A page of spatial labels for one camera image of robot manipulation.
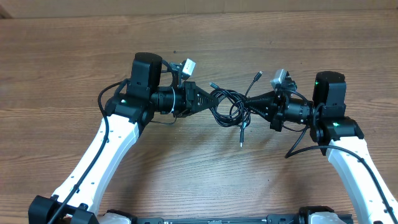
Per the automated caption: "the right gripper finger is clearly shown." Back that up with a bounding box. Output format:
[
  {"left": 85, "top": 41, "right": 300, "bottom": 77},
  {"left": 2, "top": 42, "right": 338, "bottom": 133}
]
[
  {"left": 248, "top": 104, "right": 274, "bottom": 121},
  {"left": 245, "top": 91, "right": 275, "bottom": 108}
]

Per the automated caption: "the black cable bundle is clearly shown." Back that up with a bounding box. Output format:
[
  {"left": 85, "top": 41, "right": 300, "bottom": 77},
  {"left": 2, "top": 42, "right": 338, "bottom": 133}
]
[{"left": 208, "top": 70, "right": 264, "bottom": 148}]

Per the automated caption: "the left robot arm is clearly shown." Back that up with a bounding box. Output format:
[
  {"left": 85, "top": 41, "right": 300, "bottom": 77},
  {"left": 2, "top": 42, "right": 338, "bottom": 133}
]
[{"left": 28, "top": 52, "right": 216, "bottom": 223}]

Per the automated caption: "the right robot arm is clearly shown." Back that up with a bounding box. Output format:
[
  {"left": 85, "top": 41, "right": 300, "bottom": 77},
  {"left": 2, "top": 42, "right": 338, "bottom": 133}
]
[{"left": 245, "top": 69, "right": 397, "bottom": 223}]

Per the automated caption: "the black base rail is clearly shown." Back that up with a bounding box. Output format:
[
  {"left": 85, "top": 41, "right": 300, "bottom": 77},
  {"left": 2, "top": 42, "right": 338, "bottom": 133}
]
[{"left": 99, "top": 205, "right": 355, "bottom": 224}]

